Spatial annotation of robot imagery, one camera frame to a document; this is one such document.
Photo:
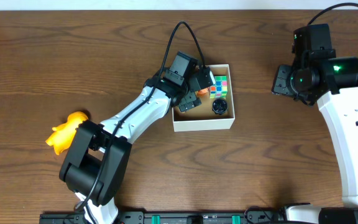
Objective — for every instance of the colourful puzzle cube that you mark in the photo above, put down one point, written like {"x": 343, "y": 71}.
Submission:
{"x": 220, "y": 88}

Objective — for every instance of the white cardboard box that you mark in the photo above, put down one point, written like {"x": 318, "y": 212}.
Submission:
{"x": 203, "y": 117}

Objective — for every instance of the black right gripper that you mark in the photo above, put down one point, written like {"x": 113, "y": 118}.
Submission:
{"x": 280, "y": 86}

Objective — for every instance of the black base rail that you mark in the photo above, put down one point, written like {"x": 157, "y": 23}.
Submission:
{"x": 179, "y": 217}

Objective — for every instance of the black round gear toy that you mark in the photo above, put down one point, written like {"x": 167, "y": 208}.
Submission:
{"x": 219, "y": 106}

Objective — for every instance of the yellow plush duck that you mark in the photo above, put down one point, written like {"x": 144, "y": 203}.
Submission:
{"x": 202, "y": 92}

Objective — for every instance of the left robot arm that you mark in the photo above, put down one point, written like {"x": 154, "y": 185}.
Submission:
{"x": 96, "y": 160}

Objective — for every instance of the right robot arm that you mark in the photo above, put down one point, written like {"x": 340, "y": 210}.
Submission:
{"x": 318, "y": 77}

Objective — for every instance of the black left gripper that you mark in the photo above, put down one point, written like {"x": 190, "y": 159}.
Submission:
{"x": 190, "y": 100}

